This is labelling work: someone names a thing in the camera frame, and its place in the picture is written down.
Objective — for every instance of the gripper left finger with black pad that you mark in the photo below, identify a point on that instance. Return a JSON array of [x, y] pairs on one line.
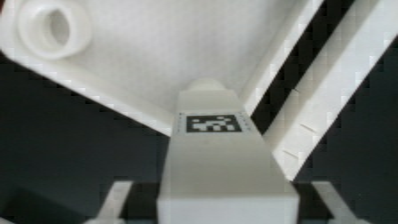
[[109, 214]]

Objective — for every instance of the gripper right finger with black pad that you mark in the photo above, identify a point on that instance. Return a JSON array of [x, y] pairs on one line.
[[324, 209]]

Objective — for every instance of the white desk leg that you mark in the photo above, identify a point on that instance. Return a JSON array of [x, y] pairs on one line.
[[224, 187]]

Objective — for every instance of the white desk tabletop tray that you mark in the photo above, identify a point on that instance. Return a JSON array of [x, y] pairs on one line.
[[164, 42]]

